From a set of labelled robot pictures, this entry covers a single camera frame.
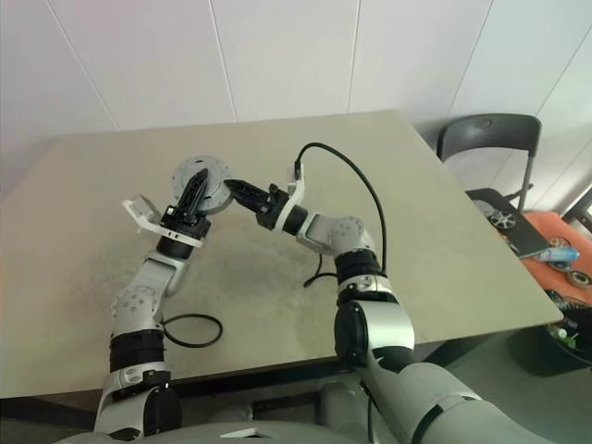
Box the silver spoked wheel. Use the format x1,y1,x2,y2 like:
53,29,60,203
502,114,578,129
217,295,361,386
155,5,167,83
487,210,517,230

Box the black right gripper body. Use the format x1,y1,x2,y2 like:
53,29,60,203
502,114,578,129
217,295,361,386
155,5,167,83
253,184,290,230

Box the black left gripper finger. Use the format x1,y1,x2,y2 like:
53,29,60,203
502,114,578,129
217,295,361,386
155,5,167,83
181,168,210,223

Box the orange cloth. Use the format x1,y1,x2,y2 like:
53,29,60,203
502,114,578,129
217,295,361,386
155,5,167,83
520,211,592,307

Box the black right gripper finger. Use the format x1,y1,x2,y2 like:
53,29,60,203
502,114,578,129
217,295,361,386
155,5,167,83
225,179,269,198
233,193,265,214

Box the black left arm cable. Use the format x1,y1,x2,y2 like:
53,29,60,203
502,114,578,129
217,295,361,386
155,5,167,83
160,314,224,348

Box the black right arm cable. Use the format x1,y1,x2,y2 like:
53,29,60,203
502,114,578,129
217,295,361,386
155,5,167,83
293,142,388,290

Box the black bin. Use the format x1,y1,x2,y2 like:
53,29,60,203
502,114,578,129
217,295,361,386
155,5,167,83
505,304,592,376

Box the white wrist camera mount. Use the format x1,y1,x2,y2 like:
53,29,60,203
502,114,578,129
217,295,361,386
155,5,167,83
121,194,205,247
275,159,309,232

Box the black flat board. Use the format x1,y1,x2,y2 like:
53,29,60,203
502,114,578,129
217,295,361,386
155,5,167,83
464,187,552,258

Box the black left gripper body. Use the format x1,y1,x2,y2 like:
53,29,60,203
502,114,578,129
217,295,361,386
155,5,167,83
160,203,212,240

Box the blue and white tube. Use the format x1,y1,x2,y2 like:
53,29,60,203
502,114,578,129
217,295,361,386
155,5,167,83
540,247,582,263

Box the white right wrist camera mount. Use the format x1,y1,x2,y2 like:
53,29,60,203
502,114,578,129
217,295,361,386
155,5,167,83
275,159,309,232

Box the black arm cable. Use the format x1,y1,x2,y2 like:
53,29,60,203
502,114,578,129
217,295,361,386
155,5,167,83
293,142,388,290
160,314,224,348

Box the grey folding chair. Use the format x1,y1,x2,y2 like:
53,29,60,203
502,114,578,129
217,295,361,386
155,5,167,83
437,114,543,214

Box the silver metal disc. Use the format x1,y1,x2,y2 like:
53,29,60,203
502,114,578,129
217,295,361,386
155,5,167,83
170,155,234,215

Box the grey robot torso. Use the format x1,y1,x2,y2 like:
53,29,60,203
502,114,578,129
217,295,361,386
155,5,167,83
59,378,417,444

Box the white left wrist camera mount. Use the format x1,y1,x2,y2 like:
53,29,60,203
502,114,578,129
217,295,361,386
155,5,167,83
121,194,205,247

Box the black table frame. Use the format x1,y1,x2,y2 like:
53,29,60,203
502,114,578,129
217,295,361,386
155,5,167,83
0,356,367,401

